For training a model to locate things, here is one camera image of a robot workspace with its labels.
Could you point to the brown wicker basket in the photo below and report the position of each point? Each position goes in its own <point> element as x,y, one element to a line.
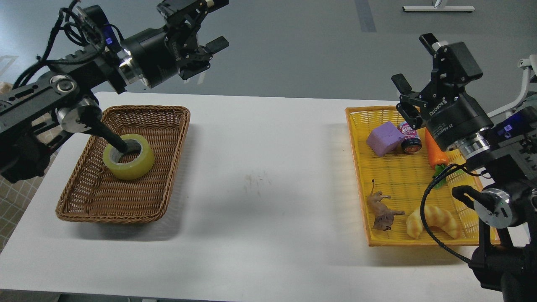
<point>94,194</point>

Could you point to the white stand base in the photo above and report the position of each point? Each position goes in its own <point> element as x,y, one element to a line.
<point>438,6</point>

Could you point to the toy carrot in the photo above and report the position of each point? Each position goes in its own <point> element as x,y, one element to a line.
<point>438,159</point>

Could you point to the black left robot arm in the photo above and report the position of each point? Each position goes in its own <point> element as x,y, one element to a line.
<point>53,98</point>

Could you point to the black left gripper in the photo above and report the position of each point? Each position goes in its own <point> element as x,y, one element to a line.
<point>155,62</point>

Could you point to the toy lion figure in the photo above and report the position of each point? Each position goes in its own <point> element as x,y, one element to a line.
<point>384,216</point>

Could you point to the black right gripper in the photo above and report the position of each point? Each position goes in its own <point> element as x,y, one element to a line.
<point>443,106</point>

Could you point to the toy croissant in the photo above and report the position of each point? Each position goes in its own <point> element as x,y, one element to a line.
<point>435,217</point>

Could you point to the purple foam block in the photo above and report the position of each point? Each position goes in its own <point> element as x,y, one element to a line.
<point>384,139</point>

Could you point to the yellow plastic basket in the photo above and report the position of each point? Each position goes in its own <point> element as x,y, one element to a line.
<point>403,177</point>

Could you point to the yellow tape roll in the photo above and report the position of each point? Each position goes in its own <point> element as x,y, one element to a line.
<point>135,168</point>

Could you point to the small pink can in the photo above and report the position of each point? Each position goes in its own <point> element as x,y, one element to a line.
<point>412,142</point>

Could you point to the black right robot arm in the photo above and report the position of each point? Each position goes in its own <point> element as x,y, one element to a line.
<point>501,144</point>

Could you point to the white chair base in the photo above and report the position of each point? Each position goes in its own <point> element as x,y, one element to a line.
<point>520,88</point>

